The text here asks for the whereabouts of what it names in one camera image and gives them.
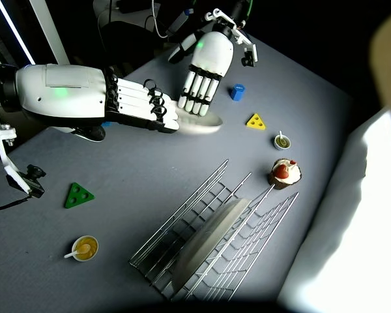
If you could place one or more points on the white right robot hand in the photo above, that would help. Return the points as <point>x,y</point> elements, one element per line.
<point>62,94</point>

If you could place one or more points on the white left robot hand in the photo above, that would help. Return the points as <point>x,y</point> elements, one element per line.
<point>211,52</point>

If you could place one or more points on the white ceramic plate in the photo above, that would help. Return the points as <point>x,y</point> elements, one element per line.
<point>202,125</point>
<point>208,241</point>

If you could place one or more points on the black plug with blue end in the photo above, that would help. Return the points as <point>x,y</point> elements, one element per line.
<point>179,21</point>

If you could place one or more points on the blue hexagonal block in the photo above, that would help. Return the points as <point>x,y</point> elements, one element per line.
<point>238,93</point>

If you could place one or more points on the white light strip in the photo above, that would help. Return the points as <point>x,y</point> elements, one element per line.
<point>16,32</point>

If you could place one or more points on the yellow triangle block with holes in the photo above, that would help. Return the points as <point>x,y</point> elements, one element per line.
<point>255,123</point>

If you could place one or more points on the black robot torso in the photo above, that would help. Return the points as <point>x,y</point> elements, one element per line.
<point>127,36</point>

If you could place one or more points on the green triangle block with holes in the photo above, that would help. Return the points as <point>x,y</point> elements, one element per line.
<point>76,195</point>

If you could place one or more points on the small white spoon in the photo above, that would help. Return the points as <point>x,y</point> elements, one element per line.
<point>72,254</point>
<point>281,135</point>

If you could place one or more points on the small cup of green sauce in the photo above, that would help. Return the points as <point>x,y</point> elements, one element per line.
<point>283,143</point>

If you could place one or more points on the cupcake with white cream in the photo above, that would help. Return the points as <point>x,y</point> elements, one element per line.
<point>285,176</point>

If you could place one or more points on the small cup of yellow sauce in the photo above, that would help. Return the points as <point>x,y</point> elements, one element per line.
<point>88,249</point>

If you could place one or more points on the tan blurred panel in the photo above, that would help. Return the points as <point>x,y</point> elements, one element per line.
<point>389,49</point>

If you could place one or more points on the white backdrop board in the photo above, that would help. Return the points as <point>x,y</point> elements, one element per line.
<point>345,228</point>

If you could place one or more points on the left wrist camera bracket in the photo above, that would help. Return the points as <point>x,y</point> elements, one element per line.
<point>244,39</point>

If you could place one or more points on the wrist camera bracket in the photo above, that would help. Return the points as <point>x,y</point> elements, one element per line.
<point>5,153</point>
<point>244,39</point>

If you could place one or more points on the white frame post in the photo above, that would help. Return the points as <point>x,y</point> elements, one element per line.
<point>50,32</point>

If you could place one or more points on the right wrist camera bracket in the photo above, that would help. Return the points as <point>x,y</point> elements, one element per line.
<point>5,153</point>

